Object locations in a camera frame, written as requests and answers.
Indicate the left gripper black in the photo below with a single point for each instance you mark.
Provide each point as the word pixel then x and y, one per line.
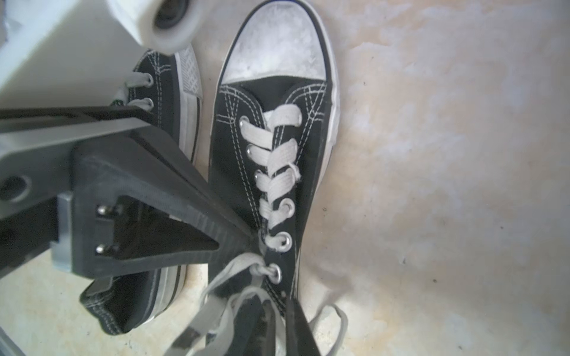
pixel 36 191

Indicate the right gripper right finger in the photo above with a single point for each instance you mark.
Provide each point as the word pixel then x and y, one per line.
pixel 299 338

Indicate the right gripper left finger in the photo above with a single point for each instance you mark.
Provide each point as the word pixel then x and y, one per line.
pixel 255 329

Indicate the black canvas sneaker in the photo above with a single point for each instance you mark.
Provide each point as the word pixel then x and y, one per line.
pixel 132 192
pixel 275 123

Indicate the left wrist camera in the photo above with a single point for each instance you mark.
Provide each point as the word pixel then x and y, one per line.
pixel 79 53

